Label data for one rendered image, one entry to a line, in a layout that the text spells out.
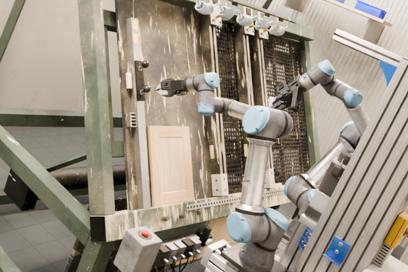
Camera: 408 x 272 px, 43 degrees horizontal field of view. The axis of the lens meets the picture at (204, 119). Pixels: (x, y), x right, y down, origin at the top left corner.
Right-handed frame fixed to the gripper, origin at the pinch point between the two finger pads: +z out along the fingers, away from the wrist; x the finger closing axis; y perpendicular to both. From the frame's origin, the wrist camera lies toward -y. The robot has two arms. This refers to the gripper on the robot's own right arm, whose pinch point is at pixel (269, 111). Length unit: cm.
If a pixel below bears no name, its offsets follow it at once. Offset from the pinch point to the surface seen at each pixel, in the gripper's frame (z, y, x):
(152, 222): 75, -21, 4
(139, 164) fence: 65, 1, 20
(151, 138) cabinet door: 58, 15, 16
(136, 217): 76, -22, 15
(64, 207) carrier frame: 103, -9, 35
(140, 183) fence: 69, -7, 16
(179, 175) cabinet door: 63, 7, -11
